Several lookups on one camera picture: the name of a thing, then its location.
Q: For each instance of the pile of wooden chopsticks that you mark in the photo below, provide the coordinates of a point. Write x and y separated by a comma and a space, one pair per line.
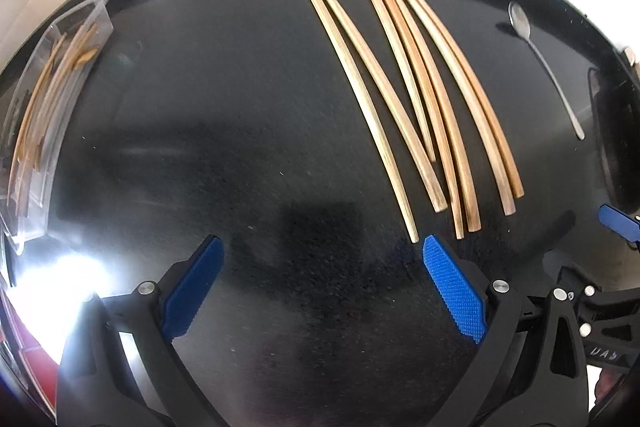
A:
471, 212

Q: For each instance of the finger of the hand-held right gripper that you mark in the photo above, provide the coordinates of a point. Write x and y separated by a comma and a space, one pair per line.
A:
617, 219

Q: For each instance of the wooden board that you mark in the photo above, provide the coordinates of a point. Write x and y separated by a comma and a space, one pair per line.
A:
632, 57

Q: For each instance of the red object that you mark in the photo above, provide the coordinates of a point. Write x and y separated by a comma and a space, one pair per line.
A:
40, 382

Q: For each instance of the clear plastic container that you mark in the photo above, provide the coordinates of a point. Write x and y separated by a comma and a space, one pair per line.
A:
100, 12

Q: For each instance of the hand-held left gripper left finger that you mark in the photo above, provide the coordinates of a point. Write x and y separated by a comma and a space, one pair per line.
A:
192, 287

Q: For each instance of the bundle of thin wooden chopsticks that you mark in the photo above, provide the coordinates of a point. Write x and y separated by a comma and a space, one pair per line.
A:
52, 77

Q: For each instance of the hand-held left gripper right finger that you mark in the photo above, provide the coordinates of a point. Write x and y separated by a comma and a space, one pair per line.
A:
455, 287

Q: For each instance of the large metal spoon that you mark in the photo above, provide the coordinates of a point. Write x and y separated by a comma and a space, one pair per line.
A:
520, 21

